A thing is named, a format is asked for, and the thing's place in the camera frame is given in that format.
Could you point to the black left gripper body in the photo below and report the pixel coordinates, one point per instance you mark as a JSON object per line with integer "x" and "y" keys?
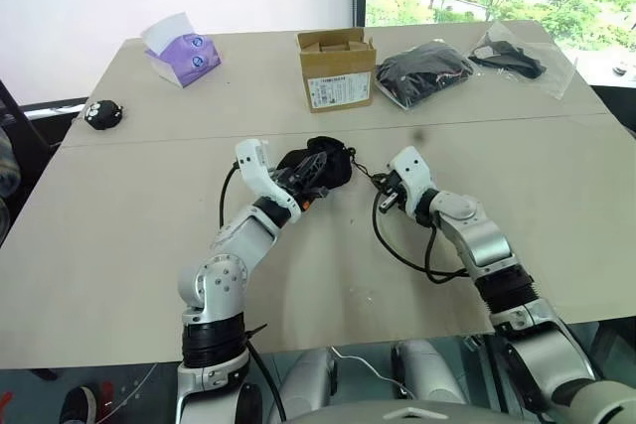
{"x": 293, "y": 181}

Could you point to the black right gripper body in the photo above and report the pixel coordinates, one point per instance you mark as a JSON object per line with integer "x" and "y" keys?
{"x": 396, "y": 194}

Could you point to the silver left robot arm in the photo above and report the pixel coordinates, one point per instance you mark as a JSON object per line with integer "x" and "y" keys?
{"x": 223, "y": 285}

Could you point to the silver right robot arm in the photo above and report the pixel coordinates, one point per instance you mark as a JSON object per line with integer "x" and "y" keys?
{"x": 492, "y": 245}

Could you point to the brown cardboard box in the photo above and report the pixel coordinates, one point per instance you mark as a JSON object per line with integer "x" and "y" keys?
{"x": 338, "y": 76}

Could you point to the plastic bag of black pouches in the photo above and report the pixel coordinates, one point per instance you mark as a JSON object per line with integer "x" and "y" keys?
{"x": 422, "y": 71}

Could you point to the purple tissue box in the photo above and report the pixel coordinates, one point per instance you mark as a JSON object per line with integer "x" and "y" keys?
{"x": 186, "y": 56}

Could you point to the silver rounded robot leg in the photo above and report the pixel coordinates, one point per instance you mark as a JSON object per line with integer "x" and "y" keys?
{"x": 310, "y": 379}
{"x": 429, "y": 369}

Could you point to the clear bag with black item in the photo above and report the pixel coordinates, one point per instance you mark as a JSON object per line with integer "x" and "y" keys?
{"x": 517, "y": 59}

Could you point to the black round face toy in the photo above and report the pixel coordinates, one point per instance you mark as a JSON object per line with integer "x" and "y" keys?
{"x": 102, "y": 115}

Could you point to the black chair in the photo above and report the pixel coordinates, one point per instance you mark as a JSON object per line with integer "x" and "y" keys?
{"x": 25, "y": 136}

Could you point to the black shoe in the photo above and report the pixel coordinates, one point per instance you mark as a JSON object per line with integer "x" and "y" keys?
{"x": 79, "y": 404}

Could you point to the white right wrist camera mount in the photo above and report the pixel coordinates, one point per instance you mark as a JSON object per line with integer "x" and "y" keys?
{"x": 412, "y": 166}

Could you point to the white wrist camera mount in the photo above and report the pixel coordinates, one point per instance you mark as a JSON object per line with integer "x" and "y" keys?
{"x": 253, "y": 166}
{"x": 412, "y": 166}

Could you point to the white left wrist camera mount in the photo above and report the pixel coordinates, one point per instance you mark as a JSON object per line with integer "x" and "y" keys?
{"x": 253, "y": 166}

